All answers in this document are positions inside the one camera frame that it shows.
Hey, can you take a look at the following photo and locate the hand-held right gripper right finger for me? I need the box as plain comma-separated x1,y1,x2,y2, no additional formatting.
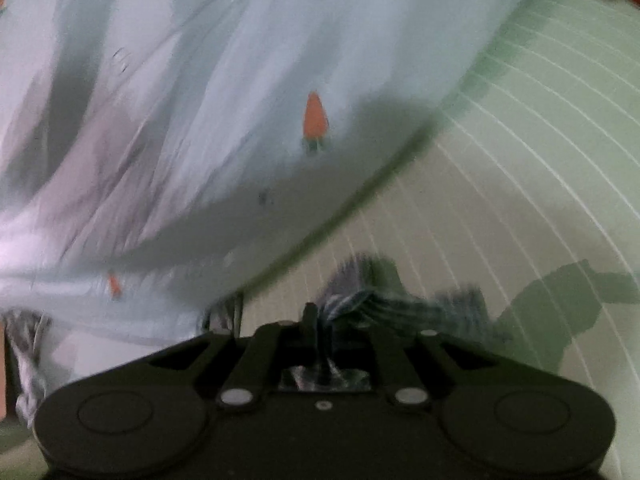
321,322,502,412

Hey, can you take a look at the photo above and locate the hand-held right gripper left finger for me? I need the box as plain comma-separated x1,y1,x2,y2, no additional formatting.
147,302,322,411

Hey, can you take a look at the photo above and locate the grey garment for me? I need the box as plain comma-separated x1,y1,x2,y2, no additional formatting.
4,309,53,423

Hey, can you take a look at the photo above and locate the blue checked shirt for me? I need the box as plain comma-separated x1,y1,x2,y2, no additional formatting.
277,254,508,393

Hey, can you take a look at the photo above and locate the green grid bed sheet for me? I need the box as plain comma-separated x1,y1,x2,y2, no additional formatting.
0,0,640,480

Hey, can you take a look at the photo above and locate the carrot print quilt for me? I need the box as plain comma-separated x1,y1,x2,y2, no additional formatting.
0,0,553,411

